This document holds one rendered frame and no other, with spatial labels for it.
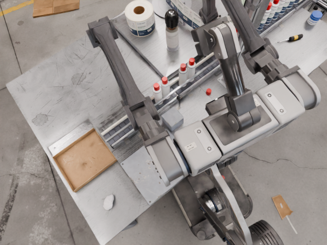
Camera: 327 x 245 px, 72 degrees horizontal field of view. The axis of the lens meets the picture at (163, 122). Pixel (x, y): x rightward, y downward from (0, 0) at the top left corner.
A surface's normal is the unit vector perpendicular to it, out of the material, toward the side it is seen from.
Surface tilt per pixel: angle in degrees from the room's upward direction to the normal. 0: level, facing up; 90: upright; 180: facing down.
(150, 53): 0
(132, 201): 0
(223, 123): 0
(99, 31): 21
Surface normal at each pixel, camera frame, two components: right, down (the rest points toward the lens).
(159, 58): -0.07, -0.36
